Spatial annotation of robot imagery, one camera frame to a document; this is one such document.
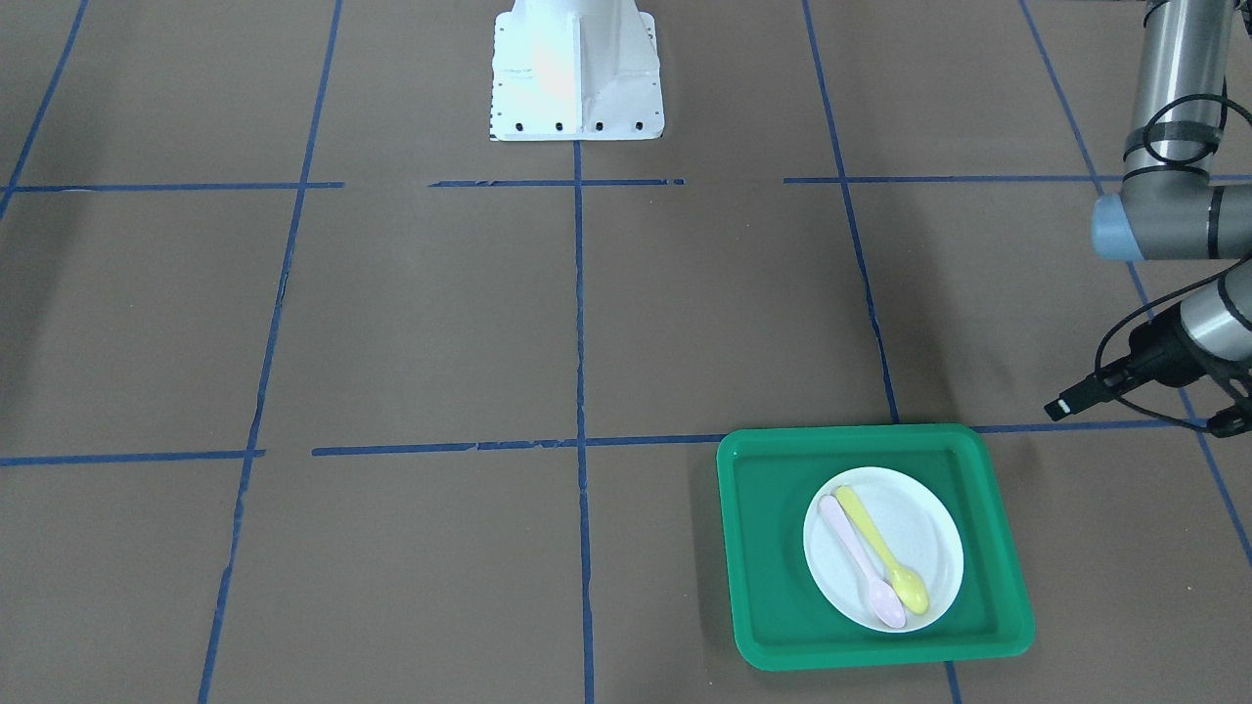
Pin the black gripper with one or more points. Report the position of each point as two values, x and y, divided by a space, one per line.
1153 347

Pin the white round plate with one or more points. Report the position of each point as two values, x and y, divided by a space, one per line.
919 530

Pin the yellow plastic spoon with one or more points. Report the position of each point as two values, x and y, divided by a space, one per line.
901 589

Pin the pink plastic spoon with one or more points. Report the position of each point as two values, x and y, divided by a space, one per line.
861 567

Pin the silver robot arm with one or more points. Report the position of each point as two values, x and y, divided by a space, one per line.
1168 208

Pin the green plastic tray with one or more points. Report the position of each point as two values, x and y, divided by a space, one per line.
781 622

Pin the brown paper table cover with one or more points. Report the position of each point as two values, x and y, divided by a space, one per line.
312 393

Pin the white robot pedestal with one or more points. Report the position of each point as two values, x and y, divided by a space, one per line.
575 70

